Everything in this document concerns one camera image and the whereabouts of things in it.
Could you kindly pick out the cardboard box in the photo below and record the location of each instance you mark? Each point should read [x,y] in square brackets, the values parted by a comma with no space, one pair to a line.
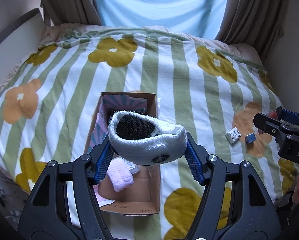
[142,192]

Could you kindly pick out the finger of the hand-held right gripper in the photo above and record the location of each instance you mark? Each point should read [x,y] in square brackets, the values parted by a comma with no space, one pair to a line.
[267,125]
[293,117]

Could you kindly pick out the white and black sock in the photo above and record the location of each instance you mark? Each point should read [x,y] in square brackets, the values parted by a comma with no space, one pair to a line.
[144,145]

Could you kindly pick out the striped flower blanket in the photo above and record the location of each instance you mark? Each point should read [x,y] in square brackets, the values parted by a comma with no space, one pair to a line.
[177,75]

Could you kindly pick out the brown curtain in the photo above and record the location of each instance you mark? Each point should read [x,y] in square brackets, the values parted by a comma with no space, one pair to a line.
[69,2]
[252,12]

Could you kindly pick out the grey blue small box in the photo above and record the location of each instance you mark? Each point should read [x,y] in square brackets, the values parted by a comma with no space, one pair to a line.
[250,138]

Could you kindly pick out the white patterned small box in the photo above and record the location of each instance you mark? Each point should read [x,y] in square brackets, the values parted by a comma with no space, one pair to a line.
[233,135]

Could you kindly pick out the clear plastic case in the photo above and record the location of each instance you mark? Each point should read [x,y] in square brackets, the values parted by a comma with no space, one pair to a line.
[134,169]

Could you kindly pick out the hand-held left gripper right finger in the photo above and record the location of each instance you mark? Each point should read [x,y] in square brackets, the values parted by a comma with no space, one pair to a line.
[195,160]

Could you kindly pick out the pink towel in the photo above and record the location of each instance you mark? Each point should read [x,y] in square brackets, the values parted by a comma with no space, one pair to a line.
[120,178]

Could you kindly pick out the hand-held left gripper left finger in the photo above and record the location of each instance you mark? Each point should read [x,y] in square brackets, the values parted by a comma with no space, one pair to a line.
[104,162]

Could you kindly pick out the floor fan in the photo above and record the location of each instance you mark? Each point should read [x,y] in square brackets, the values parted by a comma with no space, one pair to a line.
[7,197]

